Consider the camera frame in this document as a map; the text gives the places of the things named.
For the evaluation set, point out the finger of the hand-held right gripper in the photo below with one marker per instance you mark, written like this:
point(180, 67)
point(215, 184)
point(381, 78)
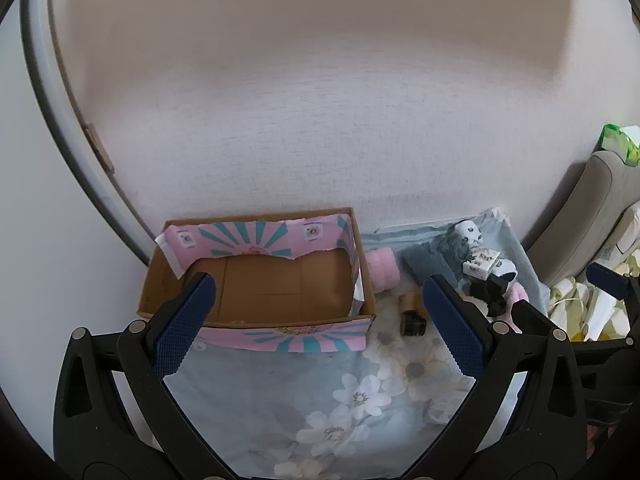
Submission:
point(606, 278)
point(527, 314)

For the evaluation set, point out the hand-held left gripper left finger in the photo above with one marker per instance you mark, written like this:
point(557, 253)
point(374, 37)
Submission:
point(184, 327)

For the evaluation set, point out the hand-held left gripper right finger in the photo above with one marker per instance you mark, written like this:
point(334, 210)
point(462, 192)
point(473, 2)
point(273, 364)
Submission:
point(452, 332)

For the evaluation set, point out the pink striped cardboard box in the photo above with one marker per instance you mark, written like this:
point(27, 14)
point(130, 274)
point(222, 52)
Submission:
point(260, 280)

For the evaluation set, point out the white printed sock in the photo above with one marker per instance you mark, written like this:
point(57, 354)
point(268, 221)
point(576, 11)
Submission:
point(468, 230)
point(505, 269)

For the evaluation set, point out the yellow and white cloth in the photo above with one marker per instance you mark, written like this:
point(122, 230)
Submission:
point(582, 307)

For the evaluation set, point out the wooden lid jar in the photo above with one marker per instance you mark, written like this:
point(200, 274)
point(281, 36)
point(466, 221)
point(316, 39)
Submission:
point(411, 316)

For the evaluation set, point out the black and white sock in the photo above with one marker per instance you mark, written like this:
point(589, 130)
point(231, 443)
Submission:
point(487, 294)

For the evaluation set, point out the beige sofa cushion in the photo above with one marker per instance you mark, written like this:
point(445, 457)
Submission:
point(575, 220)

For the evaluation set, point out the small white printed box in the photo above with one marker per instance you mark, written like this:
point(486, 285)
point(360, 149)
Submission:
point(481, 262)

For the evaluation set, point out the grey fuzzy cloth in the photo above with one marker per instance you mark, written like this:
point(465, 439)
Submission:
point(434, 256)

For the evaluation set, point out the pink fuzzy sock roll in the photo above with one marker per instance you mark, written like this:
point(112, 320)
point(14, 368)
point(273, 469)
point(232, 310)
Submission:
point(382, 270)

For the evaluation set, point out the green tissue pack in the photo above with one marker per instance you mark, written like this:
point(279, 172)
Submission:
point(622, 142)

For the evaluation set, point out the floral blue bed sheet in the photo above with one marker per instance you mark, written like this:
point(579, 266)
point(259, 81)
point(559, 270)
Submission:
point(320, 400)

